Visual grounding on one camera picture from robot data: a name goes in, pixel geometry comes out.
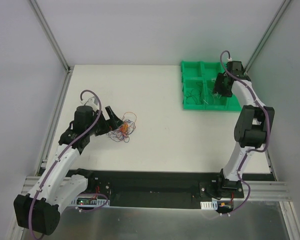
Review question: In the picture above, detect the white wire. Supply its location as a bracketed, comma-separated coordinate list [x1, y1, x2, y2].
[202, 79, 222, 105]

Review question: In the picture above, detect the coloured wire bundle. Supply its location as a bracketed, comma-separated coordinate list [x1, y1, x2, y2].
[106, 111, 139, 144]

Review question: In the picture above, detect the black wire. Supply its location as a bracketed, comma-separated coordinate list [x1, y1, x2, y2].
[184, 81, 203, 106]

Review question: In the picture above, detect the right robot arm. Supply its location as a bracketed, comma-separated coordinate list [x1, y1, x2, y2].
[213, 58, 275, 198]

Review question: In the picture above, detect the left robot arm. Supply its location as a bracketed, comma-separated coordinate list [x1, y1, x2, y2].
[13, 105, 123, 236]

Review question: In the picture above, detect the green compartment bin tray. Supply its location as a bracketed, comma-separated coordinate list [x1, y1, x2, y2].
[180, 61, 242, 112]

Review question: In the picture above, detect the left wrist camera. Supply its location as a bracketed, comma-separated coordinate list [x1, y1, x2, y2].
[81, 96, 99, 106]

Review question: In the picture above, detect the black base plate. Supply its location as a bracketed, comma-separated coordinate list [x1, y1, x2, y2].
[66, 168, 249, 210]

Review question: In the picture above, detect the left white cable duct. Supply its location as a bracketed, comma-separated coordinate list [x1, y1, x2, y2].
[70, 196, 110, 208]

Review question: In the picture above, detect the white cable duct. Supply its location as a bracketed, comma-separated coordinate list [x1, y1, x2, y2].
[70, 196, 110, 208]
[200, 200, 218, 211]

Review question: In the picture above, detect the right white cable duct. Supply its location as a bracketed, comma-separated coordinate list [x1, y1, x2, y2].
[200, 200, 218, 211]

